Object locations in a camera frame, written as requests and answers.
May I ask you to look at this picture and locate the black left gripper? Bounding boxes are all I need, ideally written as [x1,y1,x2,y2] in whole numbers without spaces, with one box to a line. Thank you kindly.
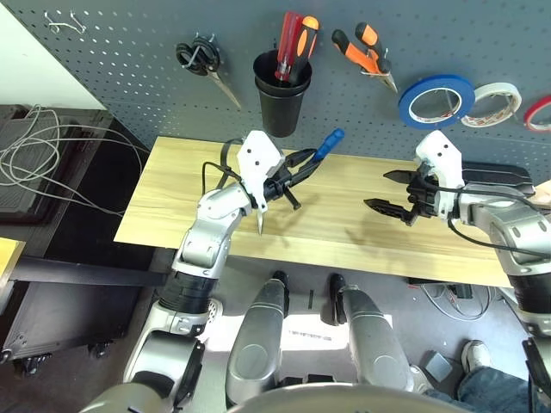
[263,148,322,211]

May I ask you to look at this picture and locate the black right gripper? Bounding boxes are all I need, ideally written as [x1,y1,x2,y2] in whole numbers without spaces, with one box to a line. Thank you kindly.
[363,170,440,227]

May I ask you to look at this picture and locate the blue handled screwdriver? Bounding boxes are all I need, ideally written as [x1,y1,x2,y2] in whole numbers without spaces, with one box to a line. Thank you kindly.
[310,127,346,163]

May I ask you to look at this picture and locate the blue tape roll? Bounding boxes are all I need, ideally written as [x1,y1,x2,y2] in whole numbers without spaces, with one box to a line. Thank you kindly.
[398,75,476,132]

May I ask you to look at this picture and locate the orange black pliers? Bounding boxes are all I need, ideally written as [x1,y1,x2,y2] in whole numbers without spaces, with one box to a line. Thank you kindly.
[331,22,399,94]

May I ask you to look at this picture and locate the grey metal pegboard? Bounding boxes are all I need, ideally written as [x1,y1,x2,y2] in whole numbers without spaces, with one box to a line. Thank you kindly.
[8,0,551,173]

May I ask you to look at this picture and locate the black plastic cup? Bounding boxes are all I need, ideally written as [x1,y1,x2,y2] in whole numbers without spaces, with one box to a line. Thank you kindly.
[252,49,312,139]

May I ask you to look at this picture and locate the black plastic tool case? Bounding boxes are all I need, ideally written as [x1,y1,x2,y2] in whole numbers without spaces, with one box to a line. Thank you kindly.
[460,161,535,197]

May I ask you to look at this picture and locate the white tape roll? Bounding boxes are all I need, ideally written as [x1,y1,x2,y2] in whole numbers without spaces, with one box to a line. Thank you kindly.
[460,82,523,129]

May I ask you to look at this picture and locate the tan cardboard box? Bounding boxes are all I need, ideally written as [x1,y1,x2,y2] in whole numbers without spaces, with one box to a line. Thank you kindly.
[533,180,551,207]

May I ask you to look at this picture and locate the red tape roll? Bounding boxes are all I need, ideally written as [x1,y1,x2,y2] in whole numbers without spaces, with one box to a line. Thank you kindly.
[523,95,551,134]

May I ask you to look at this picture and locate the silver right robot leg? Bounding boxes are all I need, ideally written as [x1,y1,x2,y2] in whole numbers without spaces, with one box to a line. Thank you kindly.
[329,274,417,391]

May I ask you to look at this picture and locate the silver robot leg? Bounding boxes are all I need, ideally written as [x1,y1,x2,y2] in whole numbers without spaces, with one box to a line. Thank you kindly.
[329,274,417,391]
[226,270,290,405]

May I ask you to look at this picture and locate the metal scissors hook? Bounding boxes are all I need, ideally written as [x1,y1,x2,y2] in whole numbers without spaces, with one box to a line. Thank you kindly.
[183,32,216,70]

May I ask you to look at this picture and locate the white mesh shoe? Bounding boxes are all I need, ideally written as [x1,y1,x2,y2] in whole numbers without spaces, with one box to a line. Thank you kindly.
[205,298,225,326]

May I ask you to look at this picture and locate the grey foot pedal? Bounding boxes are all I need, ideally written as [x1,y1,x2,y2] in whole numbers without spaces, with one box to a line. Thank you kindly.
[424,350,455,382]

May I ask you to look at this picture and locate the white sneaker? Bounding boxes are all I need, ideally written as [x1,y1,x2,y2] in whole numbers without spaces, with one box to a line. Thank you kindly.
[461,339,492,373]
[408,363,431,395]

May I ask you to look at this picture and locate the silver left robot leg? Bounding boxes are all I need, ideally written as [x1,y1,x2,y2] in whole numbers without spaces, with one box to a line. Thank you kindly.
[226,270,290,405]

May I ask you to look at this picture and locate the black glossy side table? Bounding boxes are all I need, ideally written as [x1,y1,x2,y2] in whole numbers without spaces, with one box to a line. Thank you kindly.
[51,109,164,263]

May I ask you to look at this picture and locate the grey robot torso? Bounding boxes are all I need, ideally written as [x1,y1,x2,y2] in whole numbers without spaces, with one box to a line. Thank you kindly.
[232,384,470,413]

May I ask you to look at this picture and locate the blue jeans leg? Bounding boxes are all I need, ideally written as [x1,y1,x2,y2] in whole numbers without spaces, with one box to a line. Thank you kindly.
[424,367,533,413]

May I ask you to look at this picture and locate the metal double hook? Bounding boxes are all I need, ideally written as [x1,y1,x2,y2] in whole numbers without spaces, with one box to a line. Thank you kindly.
[44,10,87,35]

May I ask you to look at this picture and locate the black ribbed case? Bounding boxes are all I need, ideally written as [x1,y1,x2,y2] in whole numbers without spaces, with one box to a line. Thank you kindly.
[0,105,108,225]

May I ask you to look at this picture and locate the black wheeled flight case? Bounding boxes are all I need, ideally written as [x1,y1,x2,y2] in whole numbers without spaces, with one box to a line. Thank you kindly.
[0,281,156,375]

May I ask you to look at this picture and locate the yellow wooden board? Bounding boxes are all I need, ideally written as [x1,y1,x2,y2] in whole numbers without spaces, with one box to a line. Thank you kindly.
[0,238,27,302]

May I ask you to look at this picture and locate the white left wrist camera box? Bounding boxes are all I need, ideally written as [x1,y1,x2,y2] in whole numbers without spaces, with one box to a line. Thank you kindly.
[236,130,286,214]

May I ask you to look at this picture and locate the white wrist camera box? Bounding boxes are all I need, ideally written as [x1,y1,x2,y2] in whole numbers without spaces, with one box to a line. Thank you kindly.
[236,130,286,214]
[414,130,465,220]

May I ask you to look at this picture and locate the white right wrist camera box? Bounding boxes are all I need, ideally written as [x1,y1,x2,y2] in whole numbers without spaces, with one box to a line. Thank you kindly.
[414,130,465,220]

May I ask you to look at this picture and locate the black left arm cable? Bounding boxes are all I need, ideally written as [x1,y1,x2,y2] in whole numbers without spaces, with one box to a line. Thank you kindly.
[201,137,251,203]

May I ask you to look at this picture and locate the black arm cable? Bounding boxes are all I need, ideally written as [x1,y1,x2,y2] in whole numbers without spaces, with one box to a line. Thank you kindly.
[201,137,251,203]
[424,171,551,259]

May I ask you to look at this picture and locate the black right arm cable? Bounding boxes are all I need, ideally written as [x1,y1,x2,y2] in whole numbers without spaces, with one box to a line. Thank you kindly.
[424,171,551,259]

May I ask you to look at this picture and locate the red handled screwdriver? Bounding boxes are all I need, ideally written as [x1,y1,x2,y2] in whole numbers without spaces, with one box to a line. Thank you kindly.
[274,11,305,83]

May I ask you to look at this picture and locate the black handled scissors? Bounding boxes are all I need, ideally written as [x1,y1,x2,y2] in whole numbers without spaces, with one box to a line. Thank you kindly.
[175,36,243,111]

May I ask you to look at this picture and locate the white loose cables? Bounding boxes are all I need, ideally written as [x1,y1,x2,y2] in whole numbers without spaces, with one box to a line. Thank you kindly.
[419,283,492,322]

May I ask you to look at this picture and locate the grey cable bundle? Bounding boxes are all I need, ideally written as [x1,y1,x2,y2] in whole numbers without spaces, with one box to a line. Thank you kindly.
[0,105,150,216]

